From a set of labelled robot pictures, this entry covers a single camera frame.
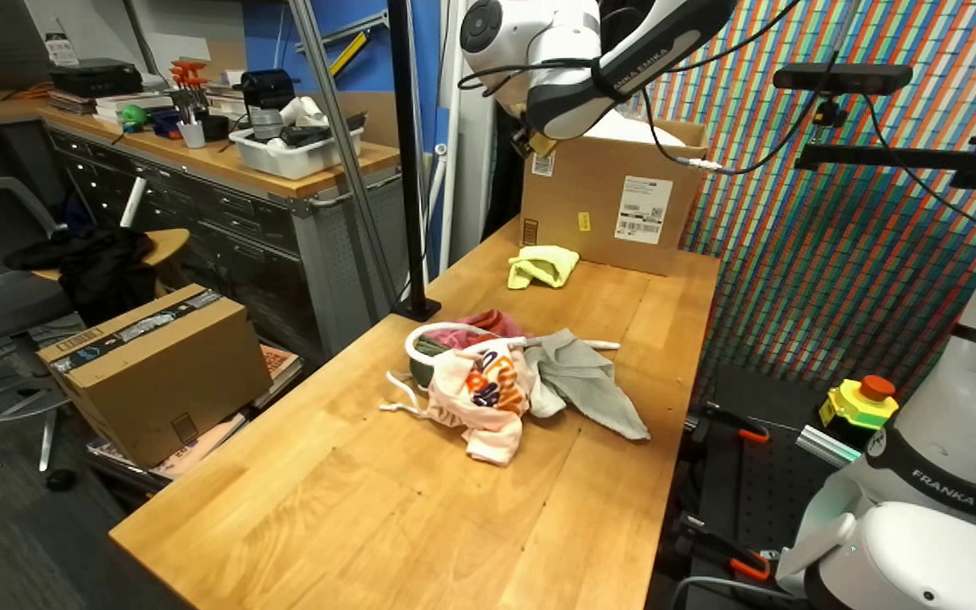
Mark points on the cardboard box with black strip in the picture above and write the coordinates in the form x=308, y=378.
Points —
x=159, y=385

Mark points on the orange toy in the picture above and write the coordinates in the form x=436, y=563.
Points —
x=188, y=73

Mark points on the silver slanted pole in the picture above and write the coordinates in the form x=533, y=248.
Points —
x=337, y=122

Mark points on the white plastic bag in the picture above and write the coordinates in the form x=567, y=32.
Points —
x=637, y=132

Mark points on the yellow red emergency stop button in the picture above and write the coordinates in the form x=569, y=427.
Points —
x=855, y=404

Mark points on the orange-red cloth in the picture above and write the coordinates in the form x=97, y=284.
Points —
x=497, y=325

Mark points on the cardboard box with white label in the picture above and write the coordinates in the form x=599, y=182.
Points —
x=578, y=215

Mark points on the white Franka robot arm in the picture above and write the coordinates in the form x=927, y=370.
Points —
x=521, y=39

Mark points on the white plastic bin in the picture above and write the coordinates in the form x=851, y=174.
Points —
x=284, y=158

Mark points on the peach shirt with orange print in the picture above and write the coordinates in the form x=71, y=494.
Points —
x=476, y=396

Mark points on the yellow level tool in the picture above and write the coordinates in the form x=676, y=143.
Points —
x=345, y=56

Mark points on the yellow-green cloth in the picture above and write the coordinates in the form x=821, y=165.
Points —
x=542, y=266

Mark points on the black upright pole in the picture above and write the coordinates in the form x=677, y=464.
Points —
x=406, y=172

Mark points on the pink cloth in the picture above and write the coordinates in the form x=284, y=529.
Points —
x=454, y=336

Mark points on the black bag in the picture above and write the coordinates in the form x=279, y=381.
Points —
x=102, y=272

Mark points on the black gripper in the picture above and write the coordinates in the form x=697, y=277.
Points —
x=521, y=128

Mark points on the black container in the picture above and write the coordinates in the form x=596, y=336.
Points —
x=267, y=91

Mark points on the green object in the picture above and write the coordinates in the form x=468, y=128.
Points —
x=134, y=118

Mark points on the light grey cloth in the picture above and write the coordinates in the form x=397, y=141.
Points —
x=593, y=385

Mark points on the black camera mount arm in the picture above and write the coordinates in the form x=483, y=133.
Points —
x=881, y=158

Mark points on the wooden top workbench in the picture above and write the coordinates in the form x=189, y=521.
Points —
x=228, y=224

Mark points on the black flat device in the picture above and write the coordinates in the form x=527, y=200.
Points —
x=92, y=81

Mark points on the black bar camera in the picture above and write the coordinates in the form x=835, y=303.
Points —
x=849, y=81

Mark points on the round wooden stool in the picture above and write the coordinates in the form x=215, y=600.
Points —
x=169, y=243

